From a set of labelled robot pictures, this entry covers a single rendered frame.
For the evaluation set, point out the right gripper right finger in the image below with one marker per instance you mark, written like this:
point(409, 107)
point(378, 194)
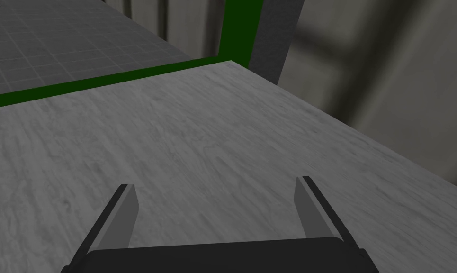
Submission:
point(314, 216)

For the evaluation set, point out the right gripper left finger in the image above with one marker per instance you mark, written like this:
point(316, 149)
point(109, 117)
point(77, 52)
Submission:
point(116, 223)

